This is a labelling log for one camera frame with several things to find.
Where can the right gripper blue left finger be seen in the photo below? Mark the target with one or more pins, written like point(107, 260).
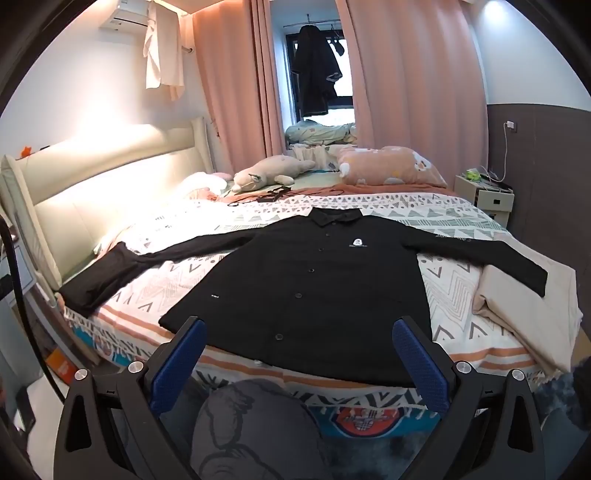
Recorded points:
point(170, 366)

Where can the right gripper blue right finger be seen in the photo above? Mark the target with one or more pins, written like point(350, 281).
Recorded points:
point(427, 363)

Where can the black button shirt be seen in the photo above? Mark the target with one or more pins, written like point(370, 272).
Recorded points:
point(317, 294)

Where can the patterned bedspread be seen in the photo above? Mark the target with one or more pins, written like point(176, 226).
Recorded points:
point(126, 327)

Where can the folded beige sheet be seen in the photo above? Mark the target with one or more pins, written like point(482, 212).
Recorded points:
point(547, 326)

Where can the white nightstand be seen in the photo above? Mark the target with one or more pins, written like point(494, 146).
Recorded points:
point(497, 203)

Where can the white pillow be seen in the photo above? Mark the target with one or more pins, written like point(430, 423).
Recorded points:
point(202, 182)

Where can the cream upholstered headboard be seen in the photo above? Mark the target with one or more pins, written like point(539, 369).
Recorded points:
point(67, 197)

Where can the beige plush toy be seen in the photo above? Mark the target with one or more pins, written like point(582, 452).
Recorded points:
point(275, 170)

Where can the peach patterned pillow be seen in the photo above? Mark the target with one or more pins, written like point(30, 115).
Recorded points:
point(391, 165)

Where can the crumpled floral blanket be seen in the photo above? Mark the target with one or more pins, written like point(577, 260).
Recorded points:
point(311, 133)

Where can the right pink curtain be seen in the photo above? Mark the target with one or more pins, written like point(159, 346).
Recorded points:
point(417, 80)

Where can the pink curtain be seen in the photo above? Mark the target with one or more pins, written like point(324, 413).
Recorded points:
point(235, 57)
point(417, 80)

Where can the hanging white shirt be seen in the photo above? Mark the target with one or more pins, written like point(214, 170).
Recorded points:
point(163, 51)

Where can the hanging black jacket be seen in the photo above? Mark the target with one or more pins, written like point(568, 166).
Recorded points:
point(317, 71)

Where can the left pink curtain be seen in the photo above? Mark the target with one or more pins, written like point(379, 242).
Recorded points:
point(235, 57)

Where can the white air conditioner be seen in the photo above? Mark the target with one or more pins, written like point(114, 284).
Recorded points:
point(127, 16)

